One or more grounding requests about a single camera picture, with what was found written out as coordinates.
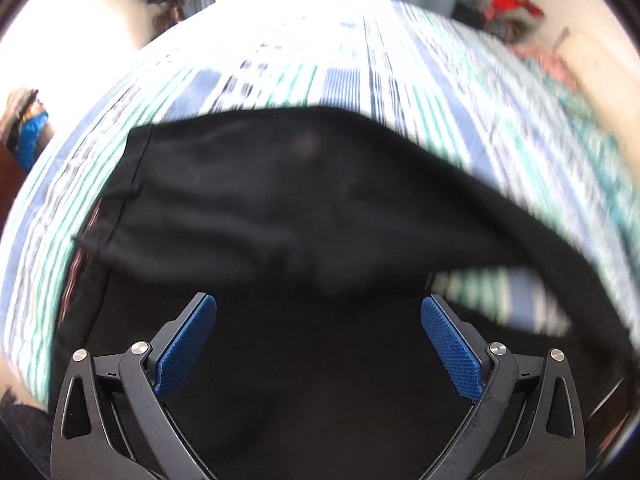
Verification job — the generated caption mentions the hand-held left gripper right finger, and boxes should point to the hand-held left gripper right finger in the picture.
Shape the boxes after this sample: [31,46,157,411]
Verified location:
[420,294,586,480]

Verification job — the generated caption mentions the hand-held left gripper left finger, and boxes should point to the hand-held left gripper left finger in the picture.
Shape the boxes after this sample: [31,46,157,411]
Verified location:
[50,292,218,480]

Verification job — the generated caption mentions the person's left forearm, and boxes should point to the person's left forearm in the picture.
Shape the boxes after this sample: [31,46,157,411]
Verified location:
[0,365,51,466]

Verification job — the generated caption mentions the pile of red clothes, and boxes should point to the pile of red clothes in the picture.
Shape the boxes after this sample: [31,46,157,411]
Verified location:
[472,0,545,43]

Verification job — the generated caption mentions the pink cloth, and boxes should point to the pink cloth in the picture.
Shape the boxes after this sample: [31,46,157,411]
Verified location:
[515,42,581,91]

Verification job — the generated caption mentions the black pants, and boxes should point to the black pants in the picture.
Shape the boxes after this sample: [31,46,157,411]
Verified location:
[55,106,633,480]

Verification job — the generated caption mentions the teal patterned pillow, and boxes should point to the teal patterned pillow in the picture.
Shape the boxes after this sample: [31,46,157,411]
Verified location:
[565,87,637,248]

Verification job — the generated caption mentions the blue green striped bedsheet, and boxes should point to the blue green striped bedsheet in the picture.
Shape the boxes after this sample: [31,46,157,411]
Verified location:
[0,0,640,406]

